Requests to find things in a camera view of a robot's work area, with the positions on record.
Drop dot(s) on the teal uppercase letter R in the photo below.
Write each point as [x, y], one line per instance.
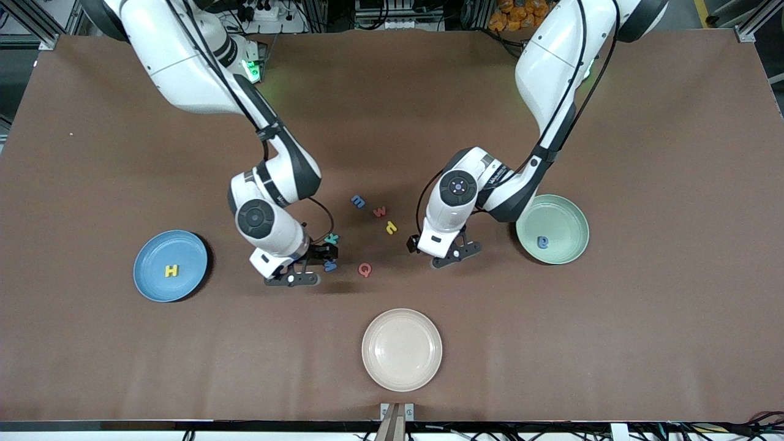
[332, 239]

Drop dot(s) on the orange snack bags pile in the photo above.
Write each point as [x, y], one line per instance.
[520, 15]

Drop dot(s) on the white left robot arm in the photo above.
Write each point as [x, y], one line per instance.
[551, 61]

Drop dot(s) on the yellow uppercase letter H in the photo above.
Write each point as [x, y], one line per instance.
[171, 271]

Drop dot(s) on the white power strip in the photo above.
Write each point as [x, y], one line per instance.
[275, 15]

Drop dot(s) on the blue plastic plate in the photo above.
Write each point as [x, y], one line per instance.
[153, 282]

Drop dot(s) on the blue lowercase letter a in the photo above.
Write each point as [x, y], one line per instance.
[542, 242]

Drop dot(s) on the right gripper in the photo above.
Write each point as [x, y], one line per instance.
[317, 251]

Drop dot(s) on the blue uppercase letter W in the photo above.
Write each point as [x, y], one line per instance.
[331, 267]

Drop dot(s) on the beige plastic plate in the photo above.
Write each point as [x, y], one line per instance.
[402, 350]

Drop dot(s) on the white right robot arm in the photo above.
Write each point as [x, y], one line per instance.
[184, 61]

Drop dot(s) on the red lowercase letter w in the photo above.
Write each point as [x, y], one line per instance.
[380, 212]

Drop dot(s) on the metal camera pole bracket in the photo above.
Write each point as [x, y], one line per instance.
[397, 416]

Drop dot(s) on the blue lowercase letter m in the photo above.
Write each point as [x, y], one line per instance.
[358, 201]

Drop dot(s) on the aluminium frame profile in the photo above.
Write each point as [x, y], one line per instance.
[37, 40]
[753, 24]

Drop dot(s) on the red uppercase letter Q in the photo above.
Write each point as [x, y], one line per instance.
[361, 269]

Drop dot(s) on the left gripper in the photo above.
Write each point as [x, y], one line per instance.
[411, 244]

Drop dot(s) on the green plastic plate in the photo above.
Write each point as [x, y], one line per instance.
[563, 214]

